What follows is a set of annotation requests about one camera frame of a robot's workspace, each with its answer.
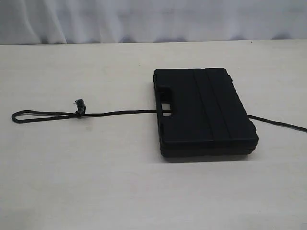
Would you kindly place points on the black plastic carry case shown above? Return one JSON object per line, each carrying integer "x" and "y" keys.
{"x": 199, "y": 113}

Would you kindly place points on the white backdrop curtain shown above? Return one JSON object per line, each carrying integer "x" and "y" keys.
{"x": 137, "y": 21}

